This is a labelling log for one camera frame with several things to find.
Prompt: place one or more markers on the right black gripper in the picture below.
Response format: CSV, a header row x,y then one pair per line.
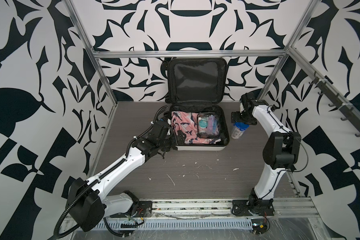
x,y
238,119

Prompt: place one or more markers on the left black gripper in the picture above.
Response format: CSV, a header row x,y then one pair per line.
x,y
175,141

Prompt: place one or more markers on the blue lid plastic jar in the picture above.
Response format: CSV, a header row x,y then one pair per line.
x,y
238,130

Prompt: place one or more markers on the pink patterned shorts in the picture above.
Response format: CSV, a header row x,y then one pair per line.
x,y
186,129

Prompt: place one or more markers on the clear toiletry pouch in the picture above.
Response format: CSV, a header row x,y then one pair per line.
x,y
208,125

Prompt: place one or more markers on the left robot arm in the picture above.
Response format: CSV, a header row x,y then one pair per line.
x,y
87,203

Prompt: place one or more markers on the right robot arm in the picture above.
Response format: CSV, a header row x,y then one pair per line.
x,y
280,154

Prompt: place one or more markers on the black open suitcase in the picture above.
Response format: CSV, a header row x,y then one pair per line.
x,y
197,86

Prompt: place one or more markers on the aluminium cage frame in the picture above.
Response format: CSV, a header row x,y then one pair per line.
x,y
251,36

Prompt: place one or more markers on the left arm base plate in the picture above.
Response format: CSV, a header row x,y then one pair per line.
x,y
141,209

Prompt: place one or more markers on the white slotted cable duct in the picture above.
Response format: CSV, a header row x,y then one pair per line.
x,y
194,224

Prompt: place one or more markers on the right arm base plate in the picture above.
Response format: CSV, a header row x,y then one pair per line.
x,y
257,208

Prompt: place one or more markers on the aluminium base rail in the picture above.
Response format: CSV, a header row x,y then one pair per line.
x,y
215,208

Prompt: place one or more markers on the wall hook rack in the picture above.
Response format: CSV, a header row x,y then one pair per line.
x,y
337,100

